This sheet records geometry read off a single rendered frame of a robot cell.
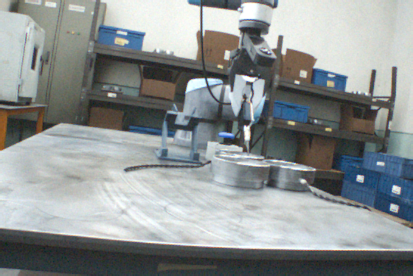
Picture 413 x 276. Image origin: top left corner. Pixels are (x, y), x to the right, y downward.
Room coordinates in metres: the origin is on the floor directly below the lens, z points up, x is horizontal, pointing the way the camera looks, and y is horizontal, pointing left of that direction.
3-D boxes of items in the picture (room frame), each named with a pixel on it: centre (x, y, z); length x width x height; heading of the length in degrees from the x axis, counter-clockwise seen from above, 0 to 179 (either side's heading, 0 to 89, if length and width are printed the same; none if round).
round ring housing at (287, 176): (0.71, -0.17, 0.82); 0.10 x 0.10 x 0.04
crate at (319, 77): (4.92, -1.43, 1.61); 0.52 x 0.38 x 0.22; 108
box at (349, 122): (5.07, -2.05, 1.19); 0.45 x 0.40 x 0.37; 100
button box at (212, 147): (0.94, -0.05, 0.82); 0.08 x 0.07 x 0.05; 15
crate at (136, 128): (4.35, 0.65, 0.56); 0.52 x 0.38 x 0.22; 102
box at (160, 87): (4.33, 0.66, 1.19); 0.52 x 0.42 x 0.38; 105
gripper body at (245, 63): (0.86, -0.07, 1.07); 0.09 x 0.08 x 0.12; 13
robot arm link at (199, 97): (1.28, 0.03, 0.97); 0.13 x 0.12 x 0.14; 86
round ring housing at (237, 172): (0.67, -0.07, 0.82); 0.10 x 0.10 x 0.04
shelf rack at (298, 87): (4.94, -1.53, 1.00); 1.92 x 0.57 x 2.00; 105
